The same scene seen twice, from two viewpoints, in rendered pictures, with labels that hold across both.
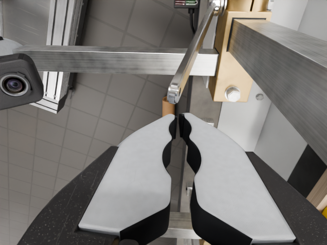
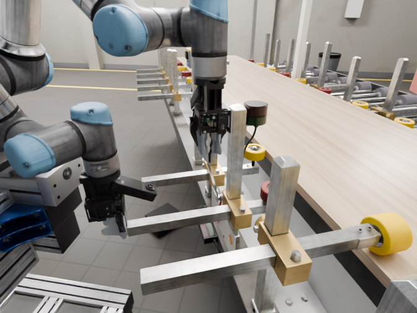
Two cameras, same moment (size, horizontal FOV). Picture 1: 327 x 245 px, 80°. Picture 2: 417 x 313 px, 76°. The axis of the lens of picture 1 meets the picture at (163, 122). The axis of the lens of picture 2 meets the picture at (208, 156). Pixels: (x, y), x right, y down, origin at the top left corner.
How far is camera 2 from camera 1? 70 cm
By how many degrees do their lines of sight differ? 96
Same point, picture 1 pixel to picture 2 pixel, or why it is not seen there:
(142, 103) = not seen: outside the picture
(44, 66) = (141, 223)
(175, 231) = (247, 251)
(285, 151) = (347, 291)
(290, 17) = not seen: hidden behind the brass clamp
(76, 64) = (160, 219)
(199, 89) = (241, 277)
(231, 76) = (236, 205)
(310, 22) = not seen: hidden behind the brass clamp
